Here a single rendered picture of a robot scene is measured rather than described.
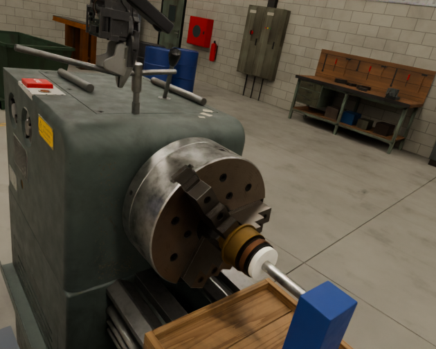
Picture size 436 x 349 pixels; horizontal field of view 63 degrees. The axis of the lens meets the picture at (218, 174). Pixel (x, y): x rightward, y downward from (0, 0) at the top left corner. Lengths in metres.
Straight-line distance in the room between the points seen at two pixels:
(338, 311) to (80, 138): 0.54
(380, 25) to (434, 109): 1.83
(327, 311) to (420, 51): 6.91
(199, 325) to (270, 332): 0.16
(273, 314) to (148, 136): 0.50
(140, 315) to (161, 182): 0.32
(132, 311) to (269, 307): 0.32
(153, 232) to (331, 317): 0.34
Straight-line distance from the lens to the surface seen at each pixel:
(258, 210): 0.81
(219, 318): 0.85
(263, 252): 0.67
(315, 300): 0.61
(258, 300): 0.92
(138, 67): 0.81
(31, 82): 1.01
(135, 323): 0.85
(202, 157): 0.71
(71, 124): 0.75
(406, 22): 7.51
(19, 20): 11.06
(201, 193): 0.66
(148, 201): 0.70
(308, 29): 8.30
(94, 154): 0.74
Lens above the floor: 1.47
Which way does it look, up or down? 22 degrees down
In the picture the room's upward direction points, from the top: 11 degrees clockwise
